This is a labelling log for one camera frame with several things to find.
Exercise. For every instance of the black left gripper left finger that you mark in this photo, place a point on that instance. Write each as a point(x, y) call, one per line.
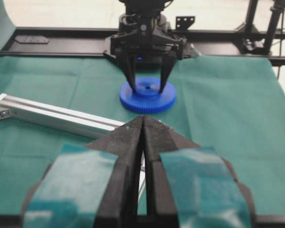
point(89, 187)

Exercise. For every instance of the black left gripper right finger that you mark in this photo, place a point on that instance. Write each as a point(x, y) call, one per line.
point(189, 186)

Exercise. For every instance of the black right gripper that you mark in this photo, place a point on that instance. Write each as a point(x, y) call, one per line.
point(148, 41)

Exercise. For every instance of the blue plastic gear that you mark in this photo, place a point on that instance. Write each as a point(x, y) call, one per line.
point(146, 98)

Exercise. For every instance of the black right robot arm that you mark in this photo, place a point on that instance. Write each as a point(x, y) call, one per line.
point(145, 8)

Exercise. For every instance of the green table cloth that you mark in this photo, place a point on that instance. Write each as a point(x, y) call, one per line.
point(234, 104)

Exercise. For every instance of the black perforated bracket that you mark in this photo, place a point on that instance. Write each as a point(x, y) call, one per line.
point(184, 22)

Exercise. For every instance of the black stand with cables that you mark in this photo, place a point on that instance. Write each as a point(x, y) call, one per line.
point(253, 41)

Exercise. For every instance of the lower corner bracket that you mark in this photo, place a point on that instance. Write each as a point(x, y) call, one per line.
point(0, 114)

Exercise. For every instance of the aluminium extrusion frame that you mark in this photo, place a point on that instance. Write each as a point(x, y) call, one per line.
point(68, 120)

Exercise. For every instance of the black table rail frame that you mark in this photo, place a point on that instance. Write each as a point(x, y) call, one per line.
point(90, 42)

